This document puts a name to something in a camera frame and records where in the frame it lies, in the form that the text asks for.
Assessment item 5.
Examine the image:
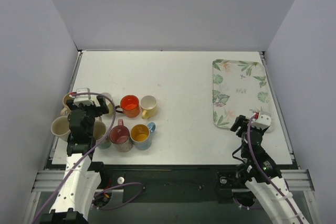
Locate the light green mug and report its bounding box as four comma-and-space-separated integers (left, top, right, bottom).
102, 92, 114, 116

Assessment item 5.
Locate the beige round mug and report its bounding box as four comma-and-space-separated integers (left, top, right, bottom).
60, 93, 71, 116

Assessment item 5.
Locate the tall teal floral mug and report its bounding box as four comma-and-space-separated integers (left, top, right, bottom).
93, 120, 111, 150

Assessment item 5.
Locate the tall seahorse mug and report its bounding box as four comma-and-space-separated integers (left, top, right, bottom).
51, 116, 70, 142

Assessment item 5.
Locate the orange mug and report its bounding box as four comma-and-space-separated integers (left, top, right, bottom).
116, 95, 140, 118

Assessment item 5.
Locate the pink patterned mug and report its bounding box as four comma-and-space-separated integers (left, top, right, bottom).
109, 119, 133, 153

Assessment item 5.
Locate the blue glazed mug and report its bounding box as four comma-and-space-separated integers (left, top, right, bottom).
130, 122, 156, 151

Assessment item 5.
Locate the yellow mug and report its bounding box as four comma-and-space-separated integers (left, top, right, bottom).
140, 95, 158, 119

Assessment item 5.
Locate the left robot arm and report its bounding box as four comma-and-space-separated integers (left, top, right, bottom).
32, 91, 111, 223

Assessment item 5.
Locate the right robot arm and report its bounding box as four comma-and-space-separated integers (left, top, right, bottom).
230, 112, 309, 223

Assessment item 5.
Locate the floral serving tray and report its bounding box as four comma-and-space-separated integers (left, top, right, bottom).
212, 59, 275, 129

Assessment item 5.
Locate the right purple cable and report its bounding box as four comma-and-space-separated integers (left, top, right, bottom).
236, 115, 302, 224

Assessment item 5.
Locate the purple cable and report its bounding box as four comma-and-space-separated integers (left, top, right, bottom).
31, 91, 144, 224
236, 115, 302, 224

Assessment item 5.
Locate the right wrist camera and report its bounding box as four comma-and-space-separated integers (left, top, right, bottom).
251, 111, 271, 130

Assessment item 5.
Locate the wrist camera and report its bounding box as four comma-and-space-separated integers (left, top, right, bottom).
70, 88, 93, 106
251, 111, 271, 130

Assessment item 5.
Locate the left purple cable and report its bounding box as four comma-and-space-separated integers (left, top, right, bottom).
31, 91, 144, 224

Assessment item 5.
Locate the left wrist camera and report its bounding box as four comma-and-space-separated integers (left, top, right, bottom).
70, 88, 93, 106

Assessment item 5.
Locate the aluminium rail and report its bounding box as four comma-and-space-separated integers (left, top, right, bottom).
32, 169, 315, 192

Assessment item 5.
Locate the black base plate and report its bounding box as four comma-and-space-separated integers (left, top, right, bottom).
98, 165, 248, 204

